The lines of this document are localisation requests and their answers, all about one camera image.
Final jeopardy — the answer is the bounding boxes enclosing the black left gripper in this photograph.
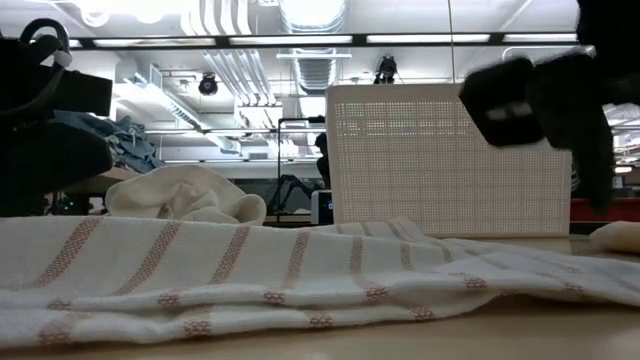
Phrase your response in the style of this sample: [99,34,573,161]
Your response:
[0,121,114,219]

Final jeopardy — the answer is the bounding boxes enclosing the black ceiling spotlight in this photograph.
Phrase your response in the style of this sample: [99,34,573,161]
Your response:
[197,71,220,97]

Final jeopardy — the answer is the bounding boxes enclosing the white towel with red stripes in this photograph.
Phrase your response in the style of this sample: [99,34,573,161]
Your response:
[0,214,640,352]

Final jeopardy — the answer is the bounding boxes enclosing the black hanging camera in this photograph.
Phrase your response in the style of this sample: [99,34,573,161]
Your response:
[373,54,400,86]

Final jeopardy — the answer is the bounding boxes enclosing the wooden workbench with steel frame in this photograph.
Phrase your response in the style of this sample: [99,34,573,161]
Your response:
[61,166,144,198]

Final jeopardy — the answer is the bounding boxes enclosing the white perforated plastic basket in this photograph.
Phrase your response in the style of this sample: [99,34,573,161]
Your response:
[324,82,575,240]

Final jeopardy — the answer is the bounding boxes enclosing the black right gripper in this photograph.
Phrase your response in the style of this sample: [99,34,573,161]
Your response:
[529,49,640,217]

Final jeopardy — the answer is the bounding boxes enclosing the crumpled cream towel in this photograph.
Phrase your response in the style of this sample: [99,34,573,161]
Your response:
[103,163,269,228]

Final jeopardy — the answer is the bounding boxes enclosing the pile of blue clothes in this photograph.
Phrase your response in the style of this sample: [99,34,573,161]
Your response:
[51,109,166,175]

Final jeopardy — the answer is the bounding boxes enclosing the long ceiling light fixture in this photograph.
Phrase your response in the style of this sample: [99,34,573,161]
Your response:
[67,32,584,50]

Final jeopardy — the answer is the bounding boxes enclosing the red storage bin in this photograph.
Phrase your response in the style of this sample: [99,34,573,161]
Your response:
[569,196,640,224]

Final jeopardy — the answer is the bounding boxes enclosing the yellow checked towel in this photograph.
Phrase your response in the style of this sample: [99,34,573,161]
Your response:
[588,220,640,255]

